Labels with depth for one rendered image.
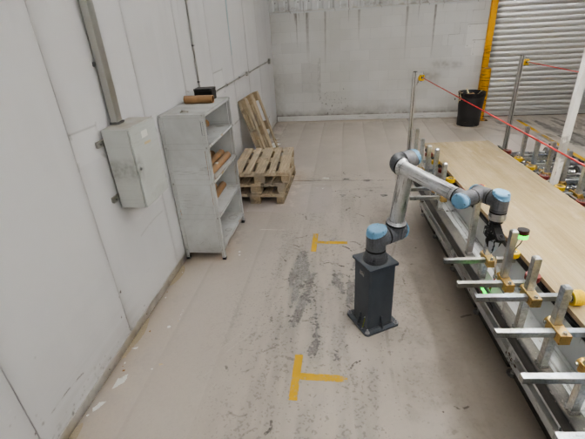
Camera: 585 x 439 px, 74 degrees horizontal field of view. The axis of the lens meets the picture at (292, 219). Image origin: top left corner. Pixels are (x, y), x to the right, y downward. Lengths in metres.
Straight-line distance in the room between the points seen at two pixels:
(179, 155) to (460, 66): 7.60
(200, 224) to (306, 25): 6.62
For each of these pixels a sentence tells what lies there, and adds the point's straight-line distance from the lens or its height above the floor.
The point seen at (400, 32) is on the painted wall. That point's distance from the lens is 9.86.
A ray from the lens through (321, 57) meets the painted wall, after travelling 9.83.
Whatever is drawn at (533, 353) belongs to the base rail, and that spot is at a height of 0.70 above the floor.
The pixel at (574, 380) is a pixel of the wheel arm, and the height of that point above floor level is 0.95.
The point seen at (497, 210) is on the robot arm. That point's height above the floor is 1.29.
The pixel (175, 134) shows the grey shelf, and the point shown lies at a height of 1.37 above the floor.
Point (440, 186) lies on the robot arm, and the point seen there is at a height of 1.36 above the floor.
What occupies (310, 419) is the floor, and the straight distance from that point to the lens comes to 2.78.
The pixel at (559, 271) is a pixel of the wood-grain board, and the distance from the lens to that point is 2.71.
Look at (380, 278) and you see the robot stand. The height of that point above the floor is 0.50.
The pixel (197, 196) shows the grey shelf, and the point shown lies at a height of 0.75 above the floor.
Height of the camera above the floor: 2.26
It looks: 27 degrees down
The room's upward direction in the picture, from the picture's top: 4 degrees counter-clockwise
